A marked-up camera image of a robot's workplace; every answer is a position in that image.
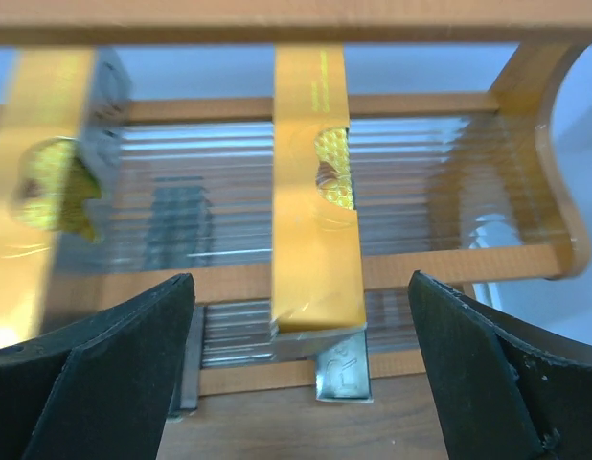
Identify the orange toothpaste box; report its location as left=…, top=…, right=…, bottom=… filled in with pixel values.
left=0, top=47, right=131, bottom=349

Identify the wooden shelf rack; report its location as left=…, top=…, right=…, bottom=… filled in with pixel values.
left=0, top=0, right=592, bottom=399

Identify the white yellow toothpaste box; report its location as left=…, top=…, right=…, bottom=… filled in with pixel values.
left=271, top=45, right=366, bottom=360

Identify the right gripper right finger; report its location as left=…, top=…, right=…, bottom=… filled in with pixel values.
left=408, top=271, right=592, bottom=459

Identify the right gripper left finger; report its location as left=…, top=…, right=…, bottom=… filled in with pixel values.
left=0, top=274, right=195, bottom=459

